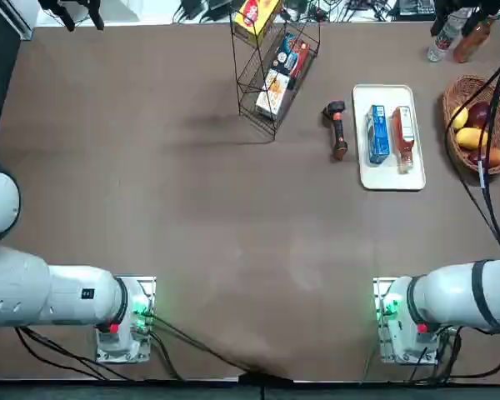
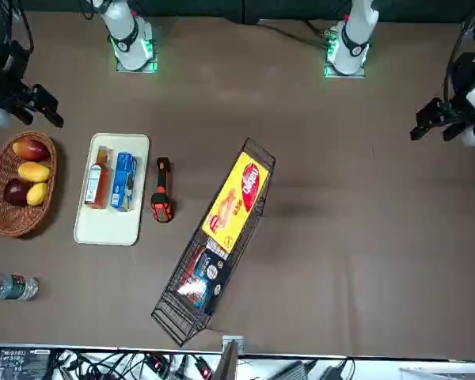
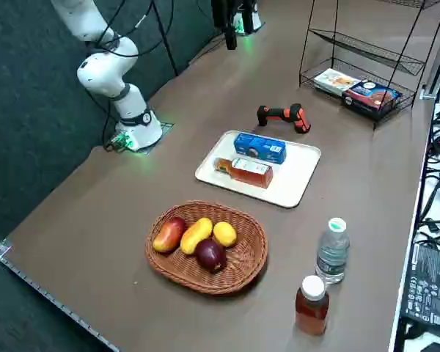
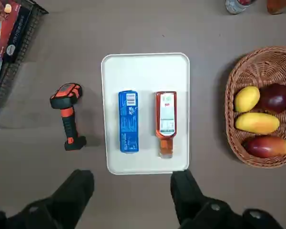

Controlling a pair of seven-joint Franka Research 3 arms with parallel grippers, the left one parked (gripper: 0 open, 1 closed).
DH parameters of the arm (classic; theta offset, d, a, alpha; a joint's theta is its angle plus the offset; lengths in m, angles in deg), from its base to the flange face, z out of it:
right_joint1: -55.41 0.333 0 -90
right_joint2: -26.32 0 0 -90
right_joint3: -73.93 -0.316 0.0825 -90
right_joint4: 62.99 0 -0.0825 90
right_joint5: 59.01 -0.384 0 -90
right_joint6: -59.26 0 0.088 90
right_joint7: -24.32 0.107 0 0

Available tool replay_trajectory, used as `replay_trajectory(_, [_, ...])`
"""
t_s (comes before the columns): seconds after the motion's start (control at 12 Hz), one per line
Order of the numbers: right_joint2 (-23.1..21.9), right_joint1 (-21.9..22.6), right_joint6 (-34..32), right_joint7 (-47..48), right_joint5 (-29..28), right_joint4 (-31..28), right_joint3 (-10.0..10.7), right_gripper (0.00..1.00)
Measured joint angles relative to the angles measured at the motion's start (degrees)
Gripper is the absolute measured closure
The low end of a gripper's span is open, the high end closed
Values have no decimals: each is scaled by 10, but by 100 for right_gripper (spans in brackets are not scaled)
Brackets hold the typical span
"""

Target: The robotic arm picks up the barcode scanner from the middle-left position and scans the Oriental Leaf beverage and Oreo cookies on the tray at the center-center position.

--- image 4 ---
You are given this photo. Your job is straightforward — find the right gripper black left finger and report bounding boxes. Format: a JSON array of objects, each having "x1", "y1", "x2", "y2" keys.
[{"x1": 0, "y1": 168, "x2": 95, "y2": 229}]

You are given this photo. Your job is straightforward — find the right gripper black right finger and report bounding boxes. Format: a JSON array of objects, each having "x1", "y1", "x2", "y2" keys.
[{"x1": 170, "y1": 169, "x2": 285, "y2": 229}]

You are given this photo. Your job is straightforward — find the orange black barcode scanner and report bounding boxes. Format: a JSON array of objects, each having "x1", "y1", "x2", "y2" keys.
[{"x1": 49, "y1": 83, "x2": 88, "y2": 152}]

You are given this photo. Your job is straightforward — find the blue Oreo cookie box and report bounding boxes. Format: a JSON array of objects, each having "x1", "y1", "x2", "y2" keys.
[{"x1": 118, "y1": 90, "x2": 141, "y2": 154}]

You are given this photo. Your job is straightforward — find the white rectangular tray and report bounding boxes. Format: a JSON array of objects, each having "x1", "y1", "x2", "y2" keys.
[{"x1": 101, "y1": 52, "x2": 190, "y2": 176}]

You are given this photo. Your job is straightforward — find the red and yellow mango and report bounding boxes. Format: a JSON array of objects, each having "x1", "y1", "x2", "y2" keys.
[{"x1": 244, "y1": 135, "x2": 286, "y2": 158}]

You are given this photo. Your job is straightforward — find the long yellow mango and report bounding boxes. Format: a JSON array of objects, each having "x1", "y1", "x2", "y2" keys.
[{"x1": 235, "y1": 112, "x2": 280, "y2": 134}]

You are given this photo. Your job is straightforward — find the small yellow mango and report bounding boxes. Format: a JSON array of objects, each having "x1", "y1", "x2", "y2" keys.
[{"x1": 234, "y1": 86, "x2": 261, "y2": 113}]

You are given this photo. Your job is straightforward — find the brown wicker basket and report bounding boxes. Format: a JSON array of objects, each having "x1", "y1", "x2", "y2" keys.
[{"x1": 225, "y1": 46, "x2": 286, "y2": 169}]

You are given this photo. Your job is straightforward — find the dark chocolate cookie box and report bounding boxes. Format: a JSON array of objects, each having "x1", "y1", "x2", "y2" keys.
[{"x1": 0, "y1": 2, "x2": 34, "y2": 63}]

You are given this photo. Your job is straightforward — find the clear water bottle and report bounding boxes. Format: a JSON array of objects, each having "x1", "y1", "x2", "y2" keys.
[{"x1": 225, "y1": 0, "x2": 257, "y2": 15}]

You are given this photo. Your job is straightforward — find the small amber juice bottle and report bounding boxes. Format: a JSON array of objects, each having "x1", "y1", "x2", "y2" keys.
[{"x1": 266, "y1": 0, "x2": 286, "y2": 15}]

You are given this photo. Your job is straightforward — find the black wire rack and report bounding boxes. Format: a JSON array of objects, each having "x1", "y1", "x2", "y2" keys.
[{"x1": 0, "y1": 0, "x2": 50, "y2": 129}]

